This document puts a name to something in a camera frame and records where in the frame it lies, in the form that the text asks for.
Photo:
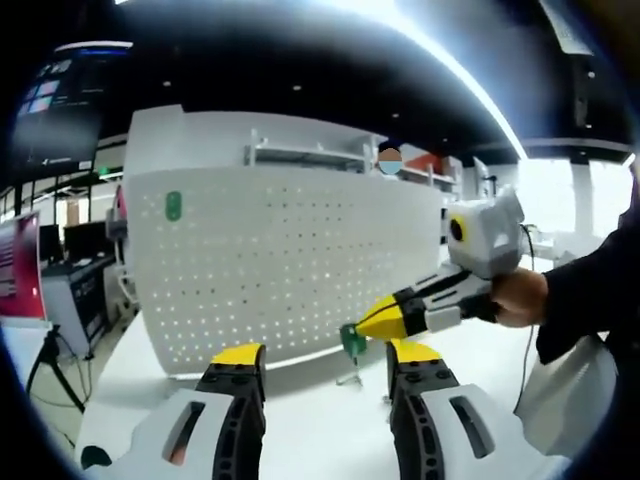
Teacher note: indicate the black tripod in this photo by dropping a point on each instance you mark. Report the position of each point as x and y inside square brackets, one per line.
[47, 346]

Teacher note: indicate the dark side desk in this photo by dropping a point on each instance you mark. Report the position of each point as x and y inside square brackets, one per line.
[85, 300]

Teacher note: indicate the black computer monitor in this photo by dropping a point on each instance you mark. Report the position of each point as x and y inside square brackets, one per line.
[85, 240]

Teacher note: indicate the person's right hand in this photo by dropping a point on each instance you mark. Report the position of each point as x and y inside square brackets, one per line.
[520, 297]

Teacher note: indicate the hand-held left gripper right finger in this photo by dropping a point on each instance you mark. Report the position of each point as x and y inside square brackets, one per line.
[440, 430]

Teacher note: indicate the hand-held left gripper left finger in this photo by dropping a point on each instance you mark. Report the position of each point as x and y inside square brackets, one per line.
[220, 430]

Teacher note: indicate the green hook assembly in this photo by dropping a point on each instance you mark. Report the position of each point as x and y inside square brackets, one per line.
[351, 340]
[173, 206]

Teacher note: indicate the large dark wall screen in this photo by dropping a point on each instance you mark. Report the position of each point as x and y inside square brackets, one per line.
[60, 115]

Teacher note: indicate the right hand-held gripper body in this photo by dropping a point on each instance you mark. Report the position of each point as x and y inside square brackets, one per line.
[492, 240]

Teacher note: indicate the black light stand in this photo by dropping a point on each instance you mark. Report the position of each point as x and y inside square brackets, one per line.
[491, 185]

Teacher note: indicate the white perforated mounting plate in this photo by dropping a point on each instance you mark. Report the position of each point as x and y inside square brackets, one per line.
[280, 250]

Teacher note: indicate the grey storage shelf rack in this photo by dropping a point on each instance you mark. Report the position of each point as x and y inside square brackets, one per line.
[310, 151]

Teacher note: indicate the small white storage rack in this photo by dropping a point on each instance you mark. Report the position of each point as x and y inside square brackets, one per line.
[440, 175]

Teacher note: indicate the white fabric item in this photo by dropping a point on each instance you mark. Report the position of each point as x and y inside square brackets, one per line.
[570, 400]

